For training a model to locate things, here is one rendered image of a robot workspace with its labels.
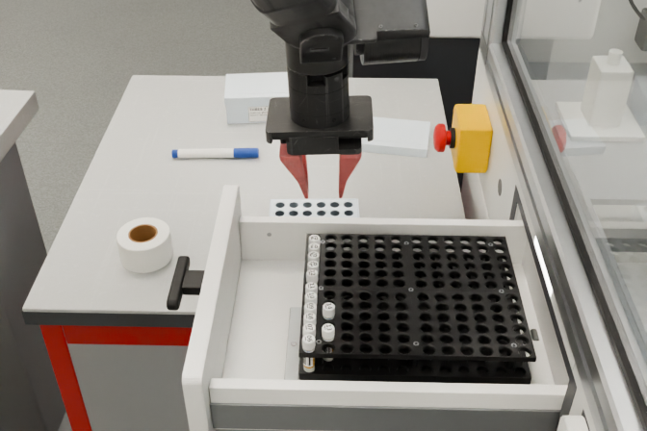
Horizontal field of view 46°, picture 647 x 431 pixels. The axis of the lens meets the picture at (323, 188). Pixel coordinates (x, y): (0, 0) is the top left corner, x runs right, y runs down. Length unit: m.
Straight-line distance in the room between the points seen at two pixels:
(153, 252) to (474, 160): 0.45
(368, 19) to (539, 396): 0.37
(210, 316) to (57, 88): 2.49
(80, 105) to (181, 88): 1.59
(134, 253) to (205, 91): 0.49
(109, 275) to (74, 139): 1.79
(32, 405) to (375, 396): 1.12
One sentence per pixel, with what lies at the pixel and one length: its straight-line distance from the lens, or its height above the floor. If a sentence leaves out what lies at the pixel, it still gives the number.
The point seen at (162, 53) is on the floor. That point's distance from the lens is 3.34.
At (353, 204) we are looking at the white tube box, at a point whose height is 0.80.
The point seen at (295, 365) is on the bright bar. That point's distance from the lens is 0.80.
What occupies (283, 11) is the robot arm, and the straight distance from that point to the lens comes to 0.58.
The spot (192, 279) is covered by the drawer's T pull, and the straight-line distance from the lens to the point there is 0.80.
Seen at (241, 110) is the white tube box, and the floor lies 0.79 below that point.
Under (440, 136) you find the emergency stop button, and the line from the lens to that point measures 1.06.
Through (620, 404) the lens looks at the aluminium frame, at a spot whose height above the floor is 0.99.
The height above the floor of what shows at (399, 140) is 0.78.
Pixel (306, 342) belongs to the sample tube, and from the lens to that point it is 0.73.
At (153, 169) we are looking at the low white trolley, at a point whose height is 0.76.
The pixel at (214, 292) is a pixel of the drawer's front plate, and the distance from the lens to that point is 0.76.
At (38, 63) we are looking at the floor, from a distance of 3.39.
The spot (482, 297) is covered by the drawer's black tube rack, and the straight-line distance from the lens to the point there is 0.81.
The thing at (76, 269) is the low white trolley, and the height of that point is 0.76.
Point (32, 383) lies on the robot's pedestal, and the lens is 1.70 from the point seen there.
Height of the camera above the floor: 1.45
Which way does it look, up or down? 36 degrees down
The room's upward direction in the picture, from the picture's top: straight up
